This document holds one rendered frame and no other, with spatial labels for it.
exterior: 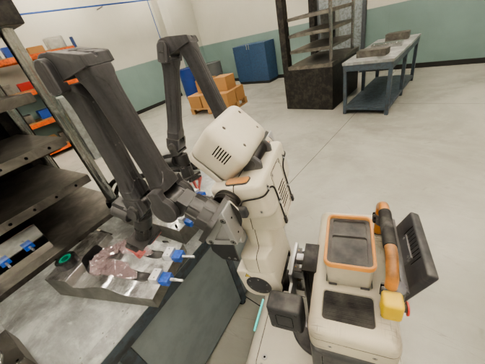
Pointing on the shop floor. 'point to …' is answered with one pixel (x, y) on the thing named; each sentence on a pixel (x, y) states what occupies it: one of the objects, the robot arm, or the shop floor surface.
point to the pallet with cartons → (228, 91)
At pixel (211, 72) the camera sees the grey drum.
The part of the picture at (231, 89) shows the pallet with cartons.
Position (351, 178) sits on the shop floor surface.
